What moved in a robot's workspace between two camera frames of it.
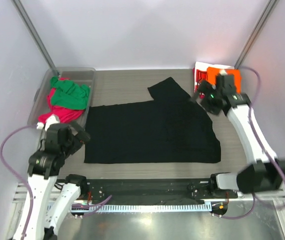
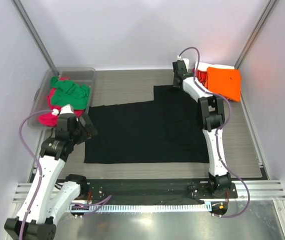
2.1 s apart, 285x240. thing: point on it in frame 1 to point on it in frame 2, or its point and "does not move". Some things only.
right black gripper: [206, 87] to [175, 85]
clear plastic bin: [86, 76] does not move
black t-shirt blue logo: [173, 128] does not move
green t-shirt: [66, 93] does not move
